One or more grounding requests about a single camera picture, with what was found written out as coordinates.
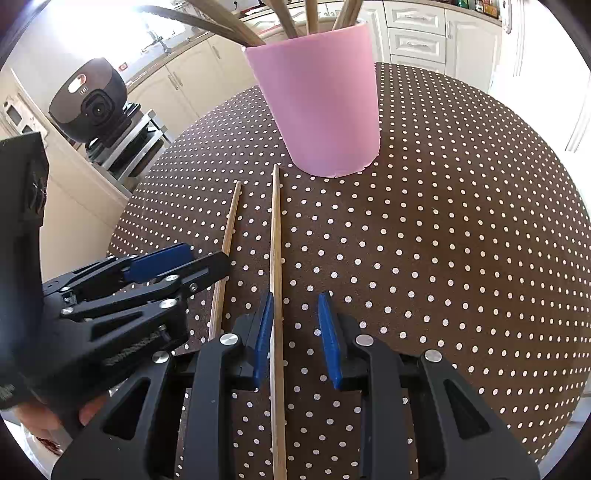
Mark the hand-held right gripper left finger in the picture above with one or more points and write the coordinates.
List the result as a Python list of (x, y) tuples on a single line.
[(263, 337)]

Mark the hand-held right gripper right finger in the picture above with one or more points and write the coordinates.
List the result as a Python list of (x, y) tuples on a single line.
[(330, 337)]

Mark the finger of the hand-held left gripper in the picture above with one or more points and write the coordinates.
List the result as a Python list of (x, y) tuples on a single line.
[(157, 263), (207, 267)]

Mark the light wooden chopstick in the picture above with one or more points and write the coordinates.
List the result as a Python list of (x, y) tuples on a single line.
[(276, 230), (231, 221)]

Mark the pink cup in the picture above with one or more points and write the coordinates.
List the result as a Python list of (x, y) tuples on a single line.
[(318, 101)]

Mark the bunch of wooden chopsticks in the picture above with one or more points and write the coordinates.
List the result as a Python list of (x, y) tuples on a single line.
[(311, 16)]

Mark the person's left hand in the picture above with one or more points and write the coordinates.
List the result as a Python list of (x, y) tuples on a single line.
[(92, 410)]

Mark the cream low cabinet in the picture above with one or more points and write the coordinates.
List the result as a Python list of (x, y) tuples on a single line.
[(74, 207)]

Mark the metal shelf rack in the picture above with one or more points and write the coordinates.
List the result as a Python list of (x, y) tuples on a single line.
[(138, 147)]

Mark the brown polka dot tablecloth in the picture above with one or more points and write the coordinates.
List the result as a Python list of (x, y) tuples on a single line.
[(438, 230)]

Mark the black round kitchen appliance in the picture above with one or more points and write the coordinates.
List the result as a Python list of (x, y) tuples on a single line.
[(87, 101)]

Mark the cream kitchen cabinet run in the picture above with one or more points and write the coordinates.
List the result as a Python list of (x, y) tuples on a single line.
[(194, 78)]

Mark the metal kitchen faucet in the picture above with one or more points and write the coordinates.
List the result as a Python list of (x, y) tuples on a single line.
[(159, 41)]

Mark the cream drawer stack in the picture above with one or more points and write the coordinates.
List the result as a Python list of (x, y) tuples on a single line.
[(415, 44)]

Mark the white panel door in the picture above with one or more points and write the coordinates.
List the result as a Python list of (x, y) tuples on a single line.
[(531, 69)]

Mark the group of dark bottles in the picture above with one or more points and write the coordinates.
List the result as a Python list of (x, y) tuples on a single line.
[(475, 7)]

